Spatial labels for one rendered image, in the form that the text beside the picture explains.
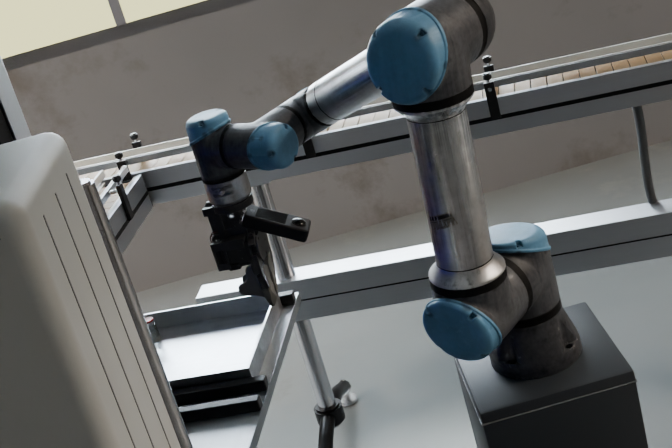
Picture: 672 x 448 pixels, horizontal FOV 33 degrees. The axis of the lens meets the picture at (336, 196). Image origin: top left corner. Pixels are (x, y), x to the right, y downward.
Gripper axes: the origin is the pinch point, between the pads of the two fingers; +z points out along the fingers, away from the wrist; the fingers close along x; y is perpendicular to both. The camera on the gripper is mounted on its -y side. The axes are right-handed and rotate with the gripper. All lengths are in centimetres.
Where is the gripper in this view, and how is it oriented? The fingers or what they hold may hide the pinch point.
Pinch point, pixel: (275, 297)
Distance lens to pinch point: 199.7
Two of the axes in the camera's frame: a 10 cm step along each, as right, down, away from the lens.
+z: 2.6, 9.0, 3.6
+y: -9.6, 1.9, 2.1
